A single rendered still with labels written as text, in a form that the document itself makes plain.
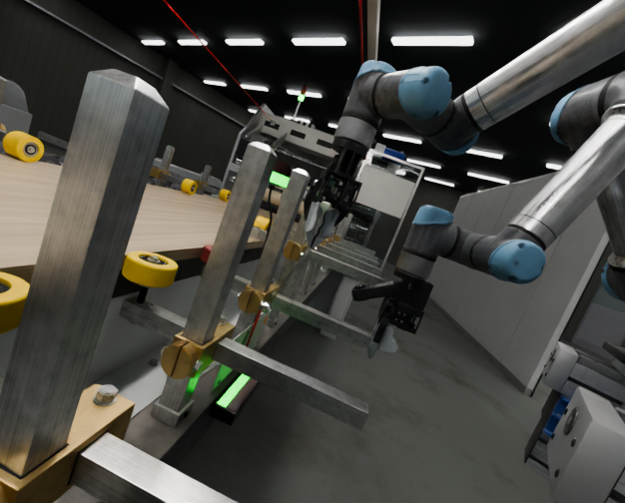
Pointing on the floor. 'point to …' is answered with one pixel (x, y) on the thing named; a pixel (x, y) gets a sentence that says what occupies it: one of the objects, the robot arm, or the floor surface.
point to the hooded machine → (14, 109)
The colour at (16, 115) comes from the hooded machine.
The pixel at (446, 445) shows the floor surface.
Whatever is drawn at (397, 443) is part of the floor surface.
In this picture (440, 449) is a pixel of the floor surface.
